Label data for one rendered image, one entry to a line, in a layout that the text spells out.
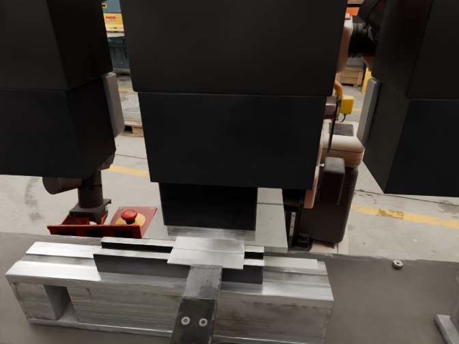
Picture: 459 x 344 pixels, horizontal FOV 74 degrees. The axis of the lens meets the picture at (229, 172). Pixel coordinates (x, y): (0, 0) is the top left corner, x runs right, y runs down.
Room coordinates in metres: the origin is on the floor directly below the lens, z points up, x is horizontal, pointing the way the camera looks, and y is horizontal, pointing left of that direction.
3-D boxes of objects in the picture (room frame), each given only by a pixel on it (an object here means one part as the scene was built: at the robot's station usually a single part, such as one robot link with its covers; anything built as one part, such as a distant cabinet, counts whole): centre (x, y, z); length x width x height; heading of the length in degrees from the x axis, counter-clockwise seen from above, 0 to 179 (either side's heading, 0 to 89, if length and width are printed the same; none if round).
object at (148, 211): (0.59, 0.29, 0.75); 0.20 x 0.16 x 0.18; 90
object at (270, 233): (0.41, 0.01, 1.00); 0.26 x 0.18 x 0.01; 175
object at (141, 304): (0.27, 0.08, 0.92); 0.39 x 0.06 x 0.10; 85
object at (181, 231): (0.27, 0.02, 1.07); 0.10 x 0.02 x 0.10; 85
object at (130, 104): (3.48, 0.90, 0.20); 1.01 x 0.63 x 0.12; 76
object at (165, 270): (0.27, 0.06, 0.99); 0.20 x 0.03 x 0.03; 85
